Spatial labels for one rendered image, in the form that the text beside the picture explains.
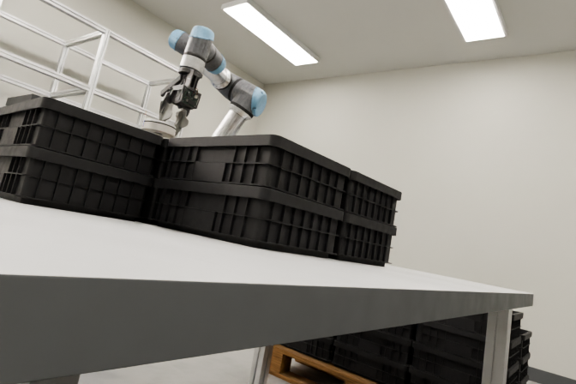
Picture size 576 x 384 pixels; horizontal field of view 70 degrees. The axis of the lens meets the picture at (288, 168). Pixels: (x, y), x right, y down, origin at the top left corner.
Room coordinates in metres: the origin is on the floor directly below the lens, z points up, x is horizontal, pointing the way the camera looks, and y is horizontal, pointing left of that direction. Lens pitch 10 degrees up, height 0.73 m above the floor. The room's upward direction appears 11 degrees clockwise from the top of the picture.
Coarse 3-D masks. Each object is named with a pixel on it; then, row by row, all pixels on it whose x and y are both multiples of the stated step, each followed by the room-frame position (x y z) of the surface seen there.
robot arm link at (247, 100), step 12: (240, 84) 1.70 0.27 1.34; (252, 84) 1.72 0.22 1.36; (228, 96) 1.73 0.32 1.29; (240, 96) 1.69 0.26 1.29; (252, 96) 1.67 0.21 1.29; (264, 96) 1.71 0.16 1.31; (240, 108) 1.68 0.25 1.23; (252, 108) 1.69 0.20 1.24; (264, 108) 1.77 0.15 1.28; (228, 120) 1.71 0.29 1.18; (240, 120) 1.71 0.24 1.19; (216, 132) 1.72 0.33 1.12; (228, 132) 1.71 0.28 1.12
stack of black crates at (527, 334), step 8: (520, 328) 2.29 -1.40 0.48; (528, 336) 2.13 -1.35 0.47; (520, 344) 2.04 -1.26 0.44; (528, 344) 2.19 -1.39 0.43; (520, 352) 2.04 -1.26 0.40; (528, 352) 2.22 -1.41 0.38; (520, 360) 2.03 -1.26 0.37; (520, 368) 2.06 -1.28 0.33; (520, 376) 2.06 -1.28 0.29; (528, 376) 2.24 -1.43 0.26
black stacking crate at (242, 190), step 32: (192, 192) 0.97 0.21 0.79; (224, 192) 0.88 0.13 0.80; (256, 192) 0.81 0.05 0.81; (160, 224) 1.05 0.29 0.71; (192, 224) 0.94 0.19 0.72; (224, 224) 0.88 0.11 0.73; (256, 224) 0.82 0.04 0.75; (288, 224) 0.87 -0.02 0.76; (320, 224) 0.96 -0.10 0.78; (320, 256) 0.99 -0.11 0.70
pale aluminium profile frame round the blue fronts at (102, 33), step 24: (48, 0) 2.54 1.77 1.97; (24, 24) 3.02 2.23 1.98; (96, 24) 2.80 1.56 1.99; (72, 48) 3.32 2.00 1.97; (48, 72) 2.64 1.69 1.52; (96, 72) 2.87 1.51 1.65; (120, 72) 3.70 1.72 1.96; (48, 96) 3.27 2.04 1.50; (144, 96) 3.94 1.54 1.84; (120, 120) 3.78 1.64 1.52; (168, 120) 3.42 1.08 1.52
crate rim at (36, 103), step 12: (0, 108) 1.07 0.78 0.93; (12, 108) 0.99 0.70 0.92; (24, 108) 0.92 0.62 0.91; (48, 108) 0.85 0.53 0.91; (60, 108) 0.87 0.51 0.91; (72, 108) 0.89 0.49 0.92; (96, 120) 0.93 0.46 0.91; (108, 120) 0.95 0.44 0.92; (132, 132) 1.00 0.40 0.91; (144, 132) 1.02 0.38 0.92
